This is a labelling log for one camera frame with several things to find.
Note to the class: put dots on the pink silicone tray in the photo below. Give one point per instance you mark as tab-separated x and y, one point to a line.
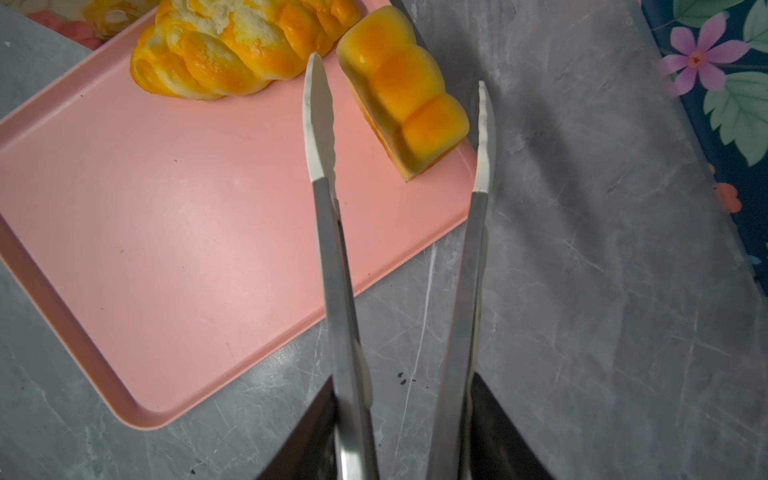
169	243

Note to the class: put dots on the steel tongs with white tips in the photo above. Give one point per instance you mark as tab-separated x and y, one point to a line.
450	451

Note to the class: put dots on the yellow toast loaf bread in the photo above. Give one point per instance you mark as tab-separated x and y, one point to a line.
401	91

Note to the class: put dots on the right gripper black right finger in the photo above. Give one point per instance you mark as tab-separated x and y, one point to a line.
497	450

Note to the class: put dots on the long braided bread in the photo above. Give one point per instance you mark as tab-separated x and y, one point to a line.
206	50

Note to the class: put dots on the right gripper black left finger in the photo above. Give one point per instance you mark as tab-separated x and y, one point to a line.
309	451

